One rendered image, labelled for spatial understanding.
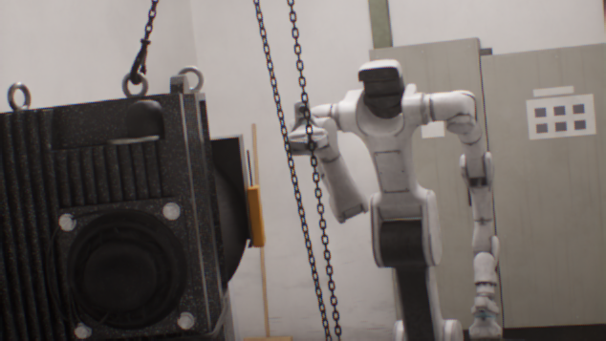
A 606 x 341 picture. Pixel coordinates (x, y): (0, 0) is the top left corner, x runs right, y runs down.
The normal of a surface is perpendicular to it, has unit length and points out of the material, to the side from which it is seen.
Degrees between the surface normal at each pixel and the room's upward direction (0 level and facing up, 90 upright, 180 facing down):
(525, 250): 90
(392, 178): 114
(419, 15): 90
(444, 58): 90
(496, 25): 90
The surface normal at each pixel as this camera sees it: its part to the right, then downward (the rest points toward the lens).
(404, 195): -0.26, 0.51
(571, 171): -0.25, 0.11
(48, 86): 0.96, -0.08
